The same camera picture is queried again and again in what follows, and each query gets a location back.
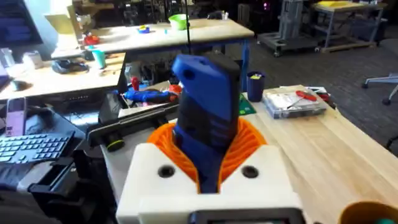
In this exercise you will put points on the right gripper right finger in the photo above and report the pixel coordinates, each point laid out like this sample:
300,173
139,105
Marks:
261,183

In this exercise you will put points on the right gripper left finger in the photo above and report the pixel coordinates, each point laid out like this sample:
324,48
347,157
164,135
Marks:
149,183

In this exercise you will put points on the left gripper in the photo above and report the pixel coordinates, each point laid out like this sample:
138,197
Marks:
121,161

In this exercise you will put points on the green board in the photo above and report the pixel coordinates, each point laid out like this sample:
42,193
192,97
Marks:
245,107

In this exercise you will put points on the clear plastic parts box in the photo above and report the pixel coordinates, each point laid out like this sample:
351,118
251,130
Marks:
293,107

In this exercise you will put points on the black keyboard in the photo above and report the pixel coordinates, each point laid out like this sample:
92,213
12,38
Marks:
34,147

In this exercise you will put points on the dark blue cup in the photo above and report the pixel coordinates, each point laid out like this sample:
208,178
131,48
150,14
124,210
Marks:
255,88

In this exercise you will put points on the wooden desk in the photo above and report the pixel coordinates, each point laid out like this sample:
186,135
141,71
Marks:
62,82

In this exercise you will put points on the teal cup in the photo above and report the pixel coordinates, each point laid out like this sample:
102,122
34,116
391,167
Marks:
100,59

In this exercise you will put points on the black headphones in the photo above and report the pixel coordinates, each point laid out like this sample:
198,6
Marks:
70,66

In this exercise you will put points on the pink phone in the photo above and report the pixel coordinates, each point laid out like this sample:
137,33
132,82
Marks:
15,116

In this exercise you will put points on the red toy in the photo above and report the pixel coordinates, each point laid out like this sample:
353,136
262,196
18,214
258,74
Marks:
91,40

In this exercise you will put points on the yellow and blue toy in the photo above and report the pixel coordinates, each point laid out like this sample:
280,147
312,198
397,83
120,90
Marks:
143,29

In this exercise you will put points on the green bowl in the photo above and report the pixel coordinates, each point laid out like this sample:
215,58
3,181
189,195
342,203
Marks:
178,22

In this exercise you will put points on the grey wheeled cart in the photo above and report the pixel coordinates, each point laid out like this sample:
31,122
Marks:
289,34

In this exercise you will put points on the office chair base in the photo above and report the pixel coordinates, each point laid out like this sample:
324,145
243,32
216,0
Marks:
382,82

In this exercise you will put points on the dark monitor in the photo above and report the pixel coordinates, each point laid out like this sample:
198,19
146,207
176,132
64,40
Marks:
17,23

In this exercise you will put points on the wooden workbench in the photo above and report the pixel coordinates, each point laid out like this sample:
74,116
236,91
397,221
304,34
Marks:
351,18

